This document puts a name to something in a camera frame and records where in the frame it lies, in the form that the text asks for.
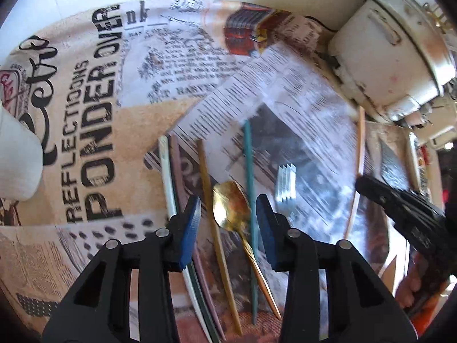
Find thin teal chopstick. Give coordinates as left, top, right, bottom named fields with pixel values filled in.
left=244, top=119, right=258, bottom=324

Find orange object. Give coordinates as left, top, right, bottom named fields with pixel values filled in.
left=407, top=286, right=450, bottom=334

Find white rice cooker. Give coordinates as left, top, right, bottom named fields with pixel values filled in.
left=328, top=0, right=457, bottom=123

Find white ribbed cup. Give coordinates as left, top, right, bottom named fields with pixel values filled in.
left=0, top=109, right=44, bottom=201

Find gold spoon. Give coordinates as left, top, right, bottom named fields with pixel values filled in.
left=213, top=181, right=282, bottom=321

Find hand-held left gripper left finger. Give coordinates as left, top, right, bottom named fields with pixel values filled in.
left=41, top=195, right=202, bottom=343

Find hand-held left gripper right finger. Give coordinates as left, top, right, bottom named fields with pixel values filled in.
left=256, top=194, right=418, bottom=343

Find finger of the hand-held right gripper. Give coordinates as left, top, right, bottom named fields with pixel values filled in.
left=356, top=174, right=447, bottom=223

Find mauve chopstick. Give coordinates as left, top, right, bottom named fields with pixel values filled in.
left=170, top=135, right=226, bottom=342

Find white table knife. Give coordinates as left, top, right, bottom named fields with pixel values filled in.
left=158, top=136, right=215, bottom=343

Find beige chopstick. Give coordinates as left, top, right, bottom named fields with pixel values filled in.
left=344, top=106, right=367, bottom=241

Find brass fixture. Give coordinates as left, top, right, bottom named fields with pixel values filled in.
left=424, top=2, right=451, bottom=33

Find person's right hand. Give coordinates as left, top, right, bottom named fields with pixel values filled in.
left=397, top=253, right=444, bottom=310

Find silver fork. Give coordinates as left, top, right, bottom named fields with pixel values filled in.
left=275, top=163, right=298, bottom=223

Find gold chopstick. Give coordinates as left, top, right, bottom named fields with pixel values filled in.
left=196, top=139, right=244, bottom=337

